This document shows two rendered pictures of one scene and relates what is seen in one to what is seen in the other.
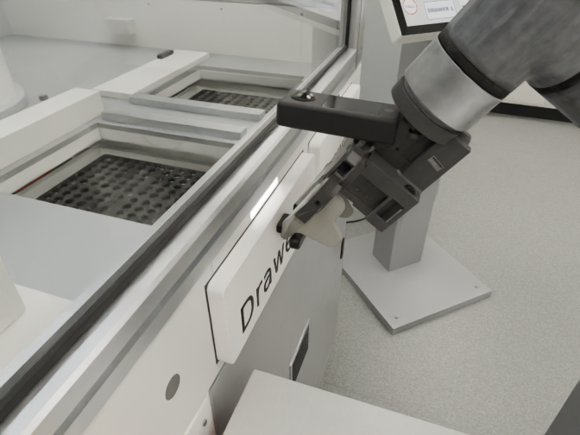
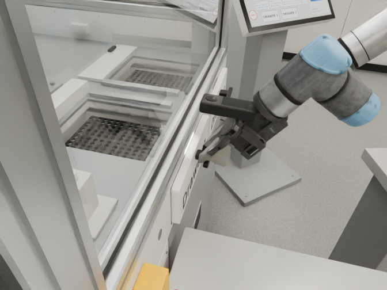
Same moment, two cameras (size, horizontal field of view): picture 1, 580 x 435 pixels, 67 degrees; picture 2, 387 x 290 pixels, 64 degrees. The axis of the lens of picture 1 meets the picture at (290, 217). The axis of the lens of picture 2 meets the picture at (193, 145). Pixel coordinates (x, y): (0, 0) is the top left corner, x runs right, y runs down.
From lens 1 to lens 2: 0.23 m
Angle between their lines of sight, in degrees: 6
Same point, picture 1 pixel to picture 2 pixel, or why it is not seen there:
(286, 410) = (204, 244)
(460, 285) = (283, 175)
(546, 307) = (333, 186)
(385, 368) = (241, 226)
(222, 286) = (178, 188)
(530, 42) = (310, 87)
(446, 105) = (277, 109)
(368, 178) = (243, 136)
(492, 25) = (295, 79)
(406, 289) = (251, 179)
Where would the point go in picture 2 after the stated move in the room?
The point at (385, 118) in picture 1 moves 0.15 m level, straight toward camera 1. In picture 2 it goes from (250, 111) to (251, 161)
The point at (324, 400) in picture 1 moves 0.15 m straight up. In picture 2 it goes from (221, 239) to (227, 194)
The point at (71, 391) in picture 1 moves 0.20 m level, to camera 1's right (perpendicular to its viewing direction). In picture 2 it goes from (141, 233) to (272, 226)
